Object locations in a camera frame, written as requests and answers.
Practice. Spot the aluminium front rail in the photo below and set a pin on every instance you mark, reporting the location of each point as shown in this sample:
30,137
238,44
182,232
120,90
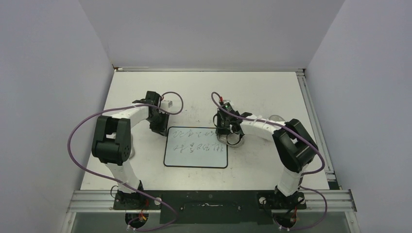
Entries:
102,201

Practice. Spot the white whiteboard black frame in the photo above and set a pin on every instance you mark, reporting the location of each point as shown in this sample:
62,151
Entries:
196,147

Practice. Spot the glittery pad at right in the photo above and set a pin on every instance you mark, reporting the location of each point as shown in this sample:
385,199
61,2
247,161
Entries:
276,118

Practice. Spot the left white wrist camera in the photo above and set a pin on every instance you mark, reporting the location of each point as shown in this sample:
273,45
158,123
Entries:
166,104

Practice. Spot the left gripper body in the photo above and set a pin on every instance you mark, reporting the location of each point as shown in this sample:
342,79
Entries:
158,123

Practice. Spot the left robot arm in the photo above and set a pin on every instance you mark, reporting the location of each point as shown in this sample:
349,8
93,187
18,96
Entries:
112,142

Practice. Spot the aluminium right rail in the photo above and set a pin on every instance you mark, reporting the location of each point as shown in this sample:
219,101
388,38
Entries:
316,126

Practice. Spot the aluminium back rail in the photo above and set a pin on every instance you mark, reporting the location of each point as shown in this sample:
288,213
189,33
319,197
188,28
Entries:
227,69

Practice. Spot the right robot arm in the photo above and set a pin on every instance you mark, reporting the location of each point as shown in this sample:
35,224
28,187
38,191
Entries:
295,147

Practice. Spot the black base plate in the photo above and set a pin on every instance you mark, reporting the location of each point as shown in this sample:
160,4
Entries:
212,207

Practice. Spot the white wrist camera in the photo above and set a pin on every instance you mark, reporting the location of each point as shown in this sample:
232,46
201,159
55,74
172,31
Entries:
225,102
166,104

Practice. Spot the aluminium rail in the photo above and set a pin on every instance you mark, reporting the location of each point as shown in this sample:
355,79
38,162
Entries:
227,69
102,201
316,126

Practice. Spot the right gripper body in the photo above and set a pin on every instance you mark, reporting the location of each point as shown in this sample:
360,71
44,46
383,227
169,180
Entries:
222,124

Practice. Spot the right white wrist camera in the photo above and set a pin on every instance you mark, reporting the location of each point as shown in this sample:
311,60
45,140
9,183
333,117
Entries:
225,102

